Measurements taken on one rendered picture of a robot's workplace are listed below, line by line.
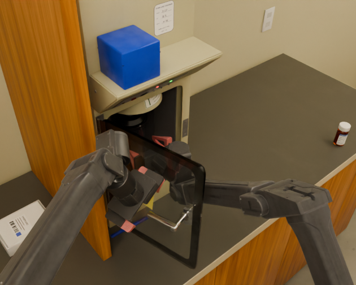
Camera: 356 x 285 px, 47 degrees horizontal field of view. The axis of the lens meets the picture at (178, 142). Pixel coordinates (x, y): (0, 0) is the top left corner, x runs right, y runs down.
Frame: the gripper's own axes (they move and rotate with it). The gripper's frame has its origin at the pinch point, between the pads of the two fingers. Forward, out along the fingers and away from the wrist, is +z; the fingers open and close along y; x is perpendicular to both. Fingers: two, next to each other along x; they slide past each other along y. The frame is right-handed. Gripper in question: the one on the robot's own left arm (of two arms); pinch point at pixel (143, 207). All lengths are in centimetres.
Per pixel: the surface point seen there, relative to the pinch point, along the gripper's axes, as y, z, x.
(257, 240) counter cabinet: -18, 61, 16
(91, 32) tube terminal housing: -22.9, -26.7, -21.3
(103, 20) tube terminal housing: -26.5, -27.1, -20.6
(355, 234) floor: -71, 174, 46
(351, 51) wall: -183, 157, -9
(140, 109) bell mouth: -23.0, 4.2, -19.6
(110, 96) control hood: -14.5, -18.7, -12.9
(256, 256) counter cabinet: -15, 73, 17
